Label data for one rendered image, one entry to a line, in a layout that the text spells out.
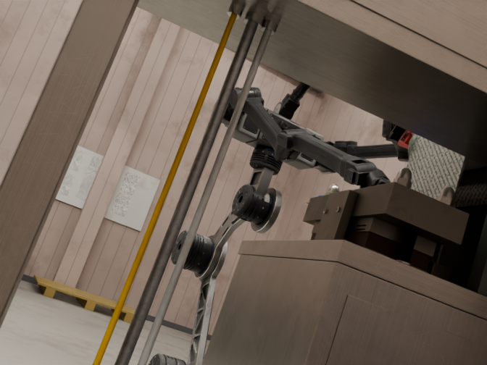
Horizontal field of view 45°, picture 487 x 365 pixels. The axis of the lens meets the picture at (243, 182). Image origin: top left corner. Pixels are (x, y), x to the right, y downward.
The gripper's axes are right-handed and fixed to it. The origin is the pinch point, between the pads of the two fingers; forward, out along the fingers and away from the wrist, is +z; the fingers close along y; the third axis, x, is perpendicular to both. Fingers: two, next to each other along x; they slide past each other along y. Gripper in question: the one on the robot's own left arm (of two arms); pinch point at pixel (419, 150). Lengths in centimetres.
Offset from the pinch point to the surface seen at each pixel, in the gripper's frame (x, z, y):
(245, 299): -41, 28, 32
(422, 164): 1.5, 13.3, 5.2
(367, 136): -214, -593, -269
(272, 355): -29, 56, 33
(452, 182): 6.0, 28.4, 6.0
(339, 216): -6.3, 37.5, 28.1
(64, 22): -272, -694, 169
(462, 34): 35, 50, 34
